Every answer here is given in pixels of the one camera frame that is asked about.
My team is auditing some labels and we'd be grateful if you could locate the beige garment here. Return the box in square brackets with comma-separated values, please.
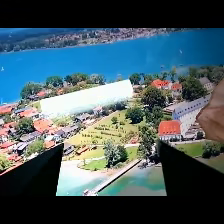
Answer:
[195, 79, 224, 143]

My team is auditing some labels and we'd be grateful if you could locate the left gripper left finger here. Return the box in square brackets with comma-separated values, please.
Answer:
[0, 143, 65, 197]

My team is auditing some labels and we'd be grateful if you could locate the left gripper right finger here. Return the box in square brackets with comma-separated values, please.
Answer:
[157, 140, 224, 197]

